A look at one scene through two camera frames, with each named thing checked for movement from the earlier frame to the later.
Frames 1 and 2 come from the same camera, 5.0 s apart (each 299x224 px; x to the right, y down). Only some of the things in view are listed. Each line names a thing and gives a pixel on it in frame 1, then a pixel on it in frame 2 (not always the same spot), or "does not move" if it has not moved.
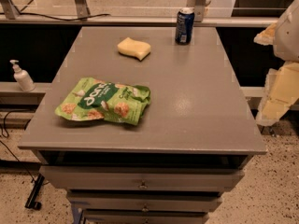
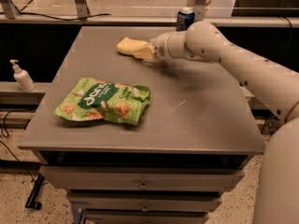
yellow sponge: [134, 48] does not move
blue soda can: [185, 26] does not move
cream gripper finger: [266, 36] -> [171, 46]
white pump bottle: [22, 77] does not move
